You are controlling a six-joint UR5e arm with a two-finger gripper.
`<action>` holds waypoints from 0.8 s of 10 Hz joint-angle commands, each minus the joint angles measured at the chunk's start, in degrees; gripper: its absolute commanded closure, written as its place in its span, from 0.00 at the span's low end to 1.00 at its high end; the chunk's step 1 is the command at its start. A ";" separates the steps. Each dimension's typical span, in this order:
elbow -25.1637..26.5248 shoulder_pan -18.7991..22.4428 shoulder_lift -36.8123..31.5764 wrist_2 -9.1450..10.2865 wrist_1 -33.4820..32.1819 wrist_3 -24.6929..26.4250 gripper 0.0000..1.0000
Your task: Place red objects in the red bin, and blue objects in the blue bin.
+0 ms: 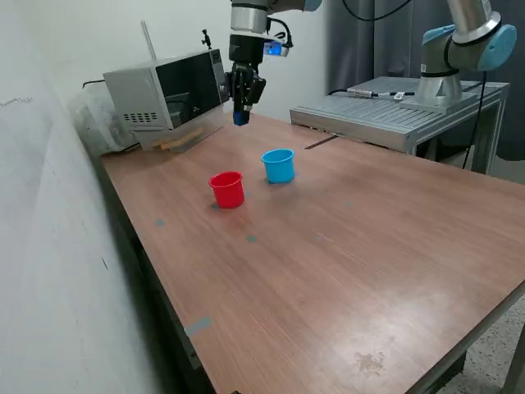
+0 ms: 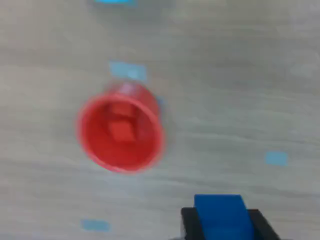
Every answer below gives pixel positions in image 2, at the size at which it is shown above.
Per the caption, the red plastic cup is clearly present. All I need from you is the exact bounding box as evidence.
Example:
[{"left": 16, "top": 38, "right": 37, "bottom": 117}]
[{"left": 76, "top": 81, "right": 166, "bottom": 175}]

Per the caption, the blue cube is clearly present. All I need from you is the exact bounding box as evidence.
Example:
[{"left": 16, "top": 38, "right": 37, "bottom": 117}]
[{"left": 193, "top": 194, "right": 256, "bottom": 240}]

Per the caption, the red cube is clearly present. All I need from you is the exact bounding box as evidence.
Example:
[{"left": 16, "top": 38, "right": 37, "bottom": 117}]
[{"left": 106, "top": 119, "right": 138, "bottom": 144}]

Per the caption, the blue tape piece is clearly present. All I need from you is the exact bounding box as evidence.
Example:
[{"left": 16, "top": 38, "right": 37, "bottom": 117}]
[
  {"left": 108, "top": 60, "right": 148, "bottom": 81},
  {"left": 264, "top": 150, "right": 289, "bottom": 166},
  {"left": 79, "top": 218, "right": 111, "bottom": 232}
]

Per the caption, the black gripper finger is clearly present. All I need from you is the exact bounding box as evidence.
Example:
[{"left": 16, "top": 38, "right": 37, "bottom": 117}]
[
  {"left": 180, "top": 206, "right": 205, "bottom": 240},
  {"left": 249, "top": 209, "right": 280, "bottom": 240}
]

